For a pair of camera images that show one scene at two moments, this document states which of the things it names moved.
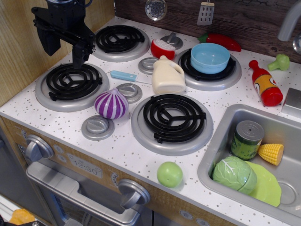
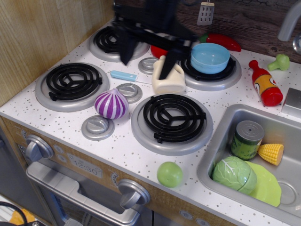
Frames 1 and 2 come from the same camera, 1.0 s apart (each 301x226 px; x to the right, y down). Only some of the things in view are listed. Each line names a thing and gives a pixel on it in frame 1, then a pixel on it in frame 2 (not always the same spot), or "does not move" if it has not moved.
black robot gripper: [65, 20] -> [157, 21]
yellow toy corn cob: [272, 153] does not move
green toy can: [248, 138] does not move
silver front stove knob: [98, 128] does not move
